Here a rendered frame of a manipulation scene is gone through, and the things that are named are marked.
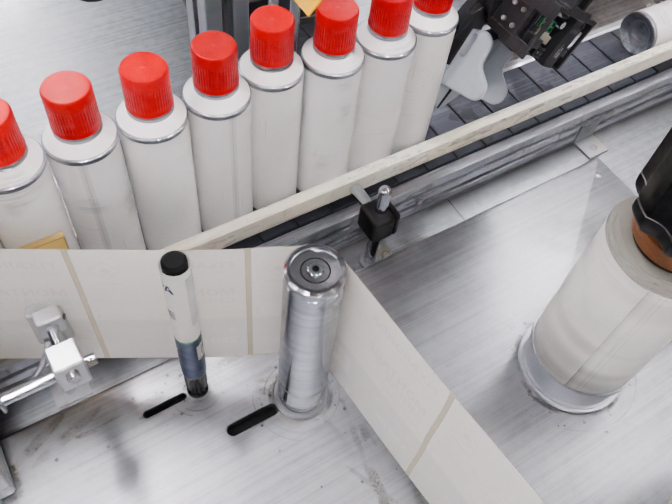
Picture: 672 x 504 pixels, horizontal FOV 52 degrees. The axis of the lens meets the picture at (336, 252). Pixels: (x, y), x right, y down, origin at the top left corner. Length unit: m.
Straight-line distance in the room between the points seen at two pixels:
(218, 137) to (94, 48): 0.41
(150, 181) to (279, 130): 0.11
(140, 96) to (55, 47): 0.45
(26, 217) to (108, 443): 0.18
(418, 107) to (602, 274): 0.27
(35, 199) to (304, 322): 0.21
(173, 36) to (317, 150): 0.36
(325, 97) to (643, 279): 0.28
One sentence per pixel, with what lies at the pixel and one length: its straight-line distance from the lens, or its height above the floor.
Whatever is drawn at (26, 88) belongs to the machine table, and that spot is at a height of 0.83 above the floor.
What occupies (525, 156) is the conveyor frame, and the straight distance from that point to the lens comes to 0.82.
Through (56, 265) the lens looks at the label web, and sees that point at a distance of 0.45.
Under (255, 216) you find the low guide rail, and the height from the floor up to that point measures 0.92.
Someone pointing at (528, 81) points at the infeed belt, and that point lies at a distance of 0.86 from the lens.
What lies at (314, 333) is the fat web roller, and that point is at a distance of 0.44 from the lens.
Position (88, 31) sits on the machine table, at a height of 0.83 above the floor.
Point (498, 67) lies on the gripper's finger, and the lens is 0.71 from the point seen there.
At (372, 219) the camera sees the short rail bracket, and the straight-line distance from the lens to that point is 0.62.
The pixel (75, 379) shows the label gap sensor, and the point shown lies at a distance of 0.46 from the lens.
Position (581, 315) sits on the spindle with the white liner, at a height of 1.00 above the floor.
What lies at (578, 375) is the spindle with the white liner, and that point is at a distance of 0.57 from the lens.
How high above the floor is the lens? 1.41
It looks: 55 degrees down
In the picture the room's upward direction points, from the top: 9 degrees clockwise
